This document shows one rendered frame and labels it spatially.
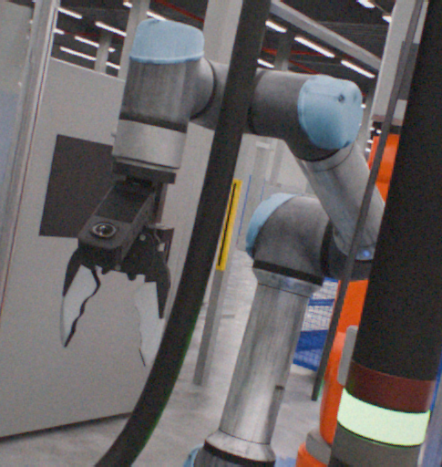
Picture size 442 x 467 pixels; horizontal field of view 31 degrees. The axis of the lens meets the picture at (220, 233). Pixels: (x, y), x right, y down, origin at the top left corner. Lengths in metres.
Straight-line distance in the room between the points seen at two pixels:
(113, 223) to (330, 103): 0.26
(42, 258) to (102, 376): 0.98
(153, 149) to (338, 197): 0.27
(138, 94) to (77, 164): 3.62
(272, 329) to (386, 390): 0.93
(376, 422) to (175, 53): 0.59
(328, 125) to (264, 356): 0.49
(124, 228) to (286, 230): 0.48
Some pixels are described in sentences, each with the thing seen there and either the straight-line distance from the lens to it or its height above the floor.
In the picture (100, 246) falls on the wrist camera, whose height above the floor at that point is 1.60.
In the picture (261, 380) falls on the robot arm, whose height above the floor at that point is 1.39.
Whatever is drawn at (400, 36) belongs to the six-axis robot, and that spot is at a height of 2.57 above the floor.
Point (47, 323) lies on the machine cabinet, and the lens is 4.57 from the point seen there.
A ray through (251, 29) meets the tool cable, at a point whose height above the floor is 1.74.
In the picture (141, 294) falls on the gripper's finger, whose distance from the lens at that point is 0.85.
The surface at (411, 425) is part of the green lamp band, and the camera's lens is 0.31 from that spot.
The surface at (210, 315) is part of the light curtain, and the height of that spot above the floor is 0.58.
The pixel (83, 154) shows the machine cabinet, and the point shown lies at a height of 1.64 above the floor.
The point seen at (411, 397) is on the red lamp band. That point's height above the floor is 1.62.
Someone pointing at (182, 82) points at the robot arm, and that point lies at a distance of 0.84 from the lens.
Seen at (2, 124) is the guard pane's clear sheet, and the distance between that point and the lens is 1.64.
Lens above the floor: 1.69
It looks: 4 degrees down
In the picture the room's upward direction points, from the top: 11 degrees clockwise
